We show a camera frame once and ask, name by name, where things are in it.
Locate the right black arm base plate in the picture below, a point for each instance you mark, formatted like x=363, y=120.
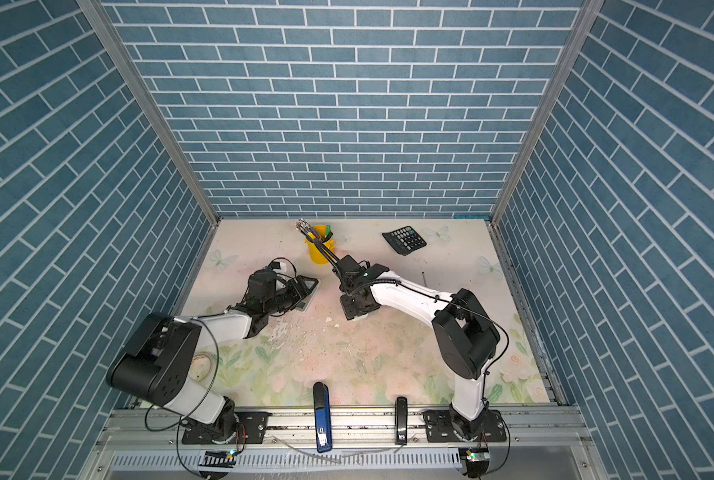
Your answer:
x=447, y=426

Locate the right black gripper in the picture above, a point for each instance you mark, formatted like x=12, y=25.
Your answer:
x=349, y=311

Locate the black desk calculator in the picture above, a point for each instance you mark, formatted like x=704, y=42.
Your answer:
x=405, y=240

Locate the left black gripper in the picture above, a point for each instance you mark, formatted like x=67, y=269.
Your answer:
x=296, y=295

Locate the bundle of pencils in cup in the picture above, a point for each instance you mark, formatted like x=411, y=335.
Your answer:
x=309, y=232

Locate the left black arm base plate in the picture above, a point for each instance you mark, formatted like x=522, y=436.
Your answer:
x=240, y=428

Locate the left white remote control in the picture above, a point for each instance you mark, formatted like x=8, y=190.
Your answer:
x=310, y=287

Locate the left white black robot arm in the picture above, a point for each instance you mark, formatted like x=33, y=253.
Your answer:
x=154, y=364

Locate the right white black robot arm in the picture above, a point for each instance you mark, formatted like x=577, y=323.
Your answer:
x=466, y=336

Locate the blue black clamp handle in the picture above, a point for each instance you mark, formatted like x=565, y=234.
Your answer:
x=322, y=415

